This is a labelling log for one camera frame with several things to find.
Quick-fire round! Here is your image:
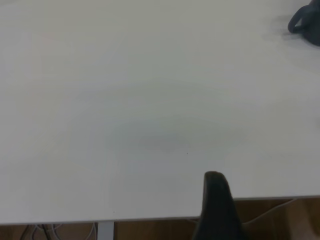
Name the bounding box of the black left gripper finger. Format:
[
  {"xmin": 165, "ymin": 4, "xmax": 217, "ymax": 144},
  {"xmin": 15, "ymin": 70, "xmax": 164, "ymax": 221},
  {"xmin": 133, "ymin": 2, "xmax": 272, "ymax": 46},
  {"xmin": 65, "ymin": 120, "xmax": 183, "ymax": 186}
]
[{"xmin": 191, "ymin": 171, "xmax": 248, "ymax": 240}]

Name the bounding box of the white cable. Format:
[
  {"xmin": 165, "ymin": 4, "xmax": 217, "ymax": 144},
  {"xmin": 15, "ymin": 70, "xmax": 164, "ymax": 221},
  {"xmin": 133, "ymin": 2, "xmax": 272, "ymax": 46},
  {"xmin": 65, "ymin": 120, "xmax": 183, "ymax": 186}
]
[
  {"xmin": 241, "ymin": 198, "xmax": 298, "ymax": 225},
  {"xmin": 83, "ymin": 221, "xmax": 98, "ymax": 240},
  {"xmin": 31, "ymin": 223, "xmax": 63, "ymax": 240}
]

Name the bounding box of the dark cable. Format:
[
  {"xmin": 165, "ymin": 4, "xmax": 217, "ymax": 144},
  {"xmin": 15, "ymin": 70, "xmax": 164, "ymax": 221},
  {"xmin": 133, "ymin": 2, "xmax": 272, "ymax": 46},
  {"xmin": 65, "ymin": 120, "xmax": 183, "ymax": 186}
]
[{"xmin": 41, "ymin": 223, "xmax": 55, "ymax": 240}]

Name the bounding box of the dark grey ceramic mug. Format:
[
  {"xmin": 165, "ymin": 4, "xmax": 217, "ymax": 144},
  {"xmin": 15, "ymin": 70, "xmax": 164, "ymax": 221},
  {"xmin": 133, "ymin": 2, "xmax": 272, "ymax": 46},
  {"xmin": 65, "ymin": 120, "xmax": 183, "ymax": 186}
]
[{"xmin": 287, "ymin": 0, "xmax": 320, "ymax": 47}]

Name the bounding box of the grey metal table leg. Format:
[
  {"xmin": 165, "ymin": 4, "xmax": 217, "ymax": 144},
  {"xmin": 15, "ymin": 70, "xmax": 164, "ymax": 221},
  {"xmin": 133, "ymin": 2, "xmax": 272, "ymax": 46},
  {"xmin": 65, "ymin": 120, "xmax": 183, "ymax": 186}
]
[{"xmin": 97, "ymin": 221, "xmax": 115, "ymax": 240}]

